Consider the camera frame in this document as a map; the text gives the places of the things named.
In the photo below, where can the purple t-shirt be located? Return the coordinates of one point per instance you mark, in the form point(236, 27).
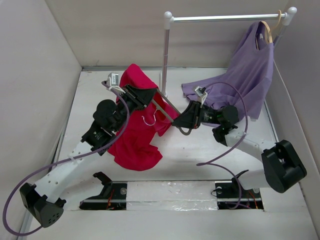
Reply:
point(248, 77)

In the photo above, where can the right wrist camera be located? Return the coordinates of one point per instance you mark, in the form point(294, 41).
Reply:
point(201, 94)

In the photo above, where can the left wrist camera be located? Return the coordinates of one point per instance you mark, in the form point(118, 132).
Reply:
point(113, 81)

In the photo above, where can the white metal clothes rack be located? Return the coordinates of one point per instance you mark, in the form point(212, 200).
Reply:
point(208, 40)

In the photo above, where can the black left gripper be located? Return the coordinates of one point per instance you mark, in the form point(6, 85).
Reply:
point(140, 98)

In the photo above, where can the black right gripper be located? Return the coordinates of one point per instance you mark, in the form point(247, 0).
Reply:
point(191, 117)

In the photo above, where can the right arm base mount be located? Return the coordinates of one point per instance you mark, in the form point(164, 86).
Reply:
point(227, 196)

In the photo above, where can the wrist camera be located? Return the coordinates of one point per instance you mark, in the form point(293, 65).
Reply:
point(113, 81)
point(201, 94)

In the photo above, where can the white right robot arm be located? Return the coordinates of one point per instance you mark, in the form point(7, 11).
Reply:
point(282, 167)

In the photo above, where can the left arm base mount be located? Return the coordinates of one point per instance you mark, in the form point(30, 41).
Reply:
point(113, 196)

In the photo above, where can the red t-shirt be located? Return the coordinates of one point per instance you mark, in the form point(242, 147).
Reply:
point(133, 150)

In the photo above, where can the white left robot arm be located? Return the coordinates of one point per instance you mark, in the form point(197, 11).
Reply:
point(42, 199)

